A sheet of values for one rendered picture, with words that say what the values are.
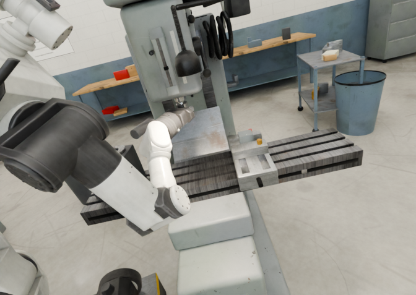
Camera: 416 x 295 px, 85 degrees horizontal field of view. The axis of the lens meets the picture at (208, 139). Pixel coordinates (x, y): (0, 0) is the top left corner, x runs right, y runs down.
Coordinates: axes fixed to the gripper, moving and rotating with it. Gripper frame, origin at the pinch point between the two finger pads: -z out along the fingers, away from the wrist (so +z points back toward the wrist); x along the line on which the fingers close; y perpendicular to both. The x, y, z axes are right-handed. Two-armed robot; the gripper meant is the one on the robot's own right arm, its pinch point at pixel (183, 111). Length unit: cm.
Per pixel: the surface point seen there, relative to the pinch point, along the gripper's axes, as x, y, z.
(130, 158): 25.5, 15.2, 12.6
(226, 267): -18, 51, 30
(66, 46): 396, -48, -278
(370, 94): -103, 71, -190
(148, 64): 1.3, -21.7, 10.9
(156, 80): 0.6, -16.0, 10.5
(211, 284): -15, 51, 37
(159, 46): -5.5, -26.5, 12.1
